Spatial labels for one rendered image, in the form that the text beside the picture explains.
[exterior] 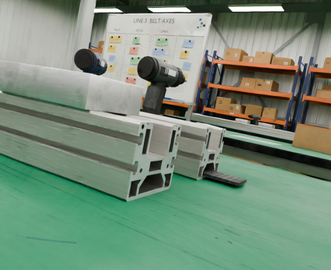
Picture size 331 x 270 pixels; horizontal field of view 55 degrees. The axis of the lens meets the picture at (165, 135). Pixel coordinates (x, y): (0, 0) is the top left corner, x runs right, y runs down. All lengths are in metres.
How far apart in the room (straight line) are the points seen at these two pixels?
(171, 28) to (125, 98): 3.45
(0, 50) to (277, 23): 9.95
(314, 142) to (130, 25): 2.77
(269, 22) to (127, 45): 8.17
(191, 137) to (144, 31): 3.59
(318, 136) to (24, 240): 2.16
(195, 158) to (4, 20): 13.36
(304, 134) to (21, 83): 2.06
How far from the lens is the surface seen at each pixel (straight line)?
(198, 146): 0.50
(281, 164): 1.84
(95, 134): 0.36
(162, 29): 3.92
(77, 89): 0.37
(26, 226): 0.26
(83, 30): 9.11
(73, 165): 0.38
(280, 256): 0.30
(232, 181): 0.51
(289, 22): 11.63
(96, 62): 0.91
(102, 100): 0.38
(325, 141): 2.29
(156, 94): 0.81
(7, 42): 13.77
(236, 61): 10.57
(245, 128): 3.84
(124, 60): 4.17
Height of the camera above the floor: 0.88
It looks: 5 degrees down
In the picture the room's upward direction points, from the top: 11 degrees clockwise
